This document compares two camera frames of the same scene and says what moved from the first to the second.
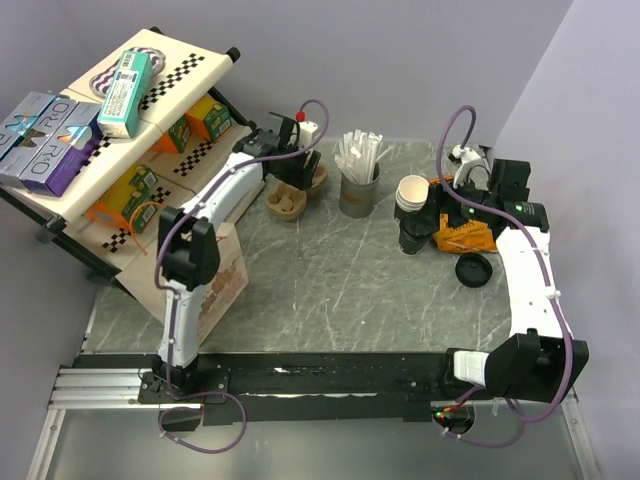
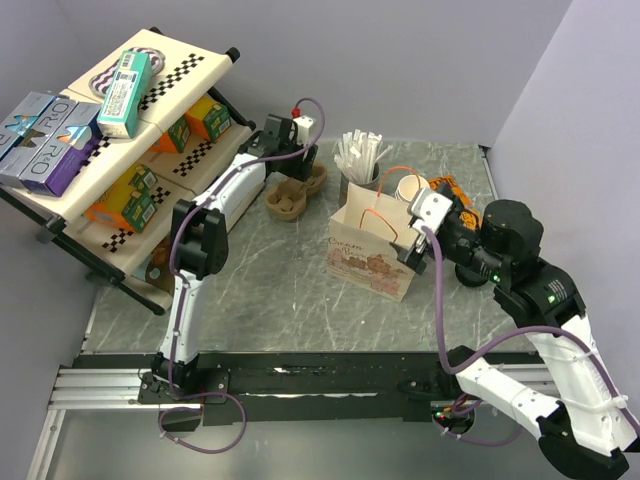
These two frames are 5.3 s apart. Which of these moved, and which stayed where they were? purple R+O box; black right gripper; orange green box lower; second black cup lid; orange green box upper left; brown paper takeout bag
Moved: brown paper takeout bag; black right gripper
Stayed: purple R+O box; orange green box upper left; second black cup lid; orange green box lower
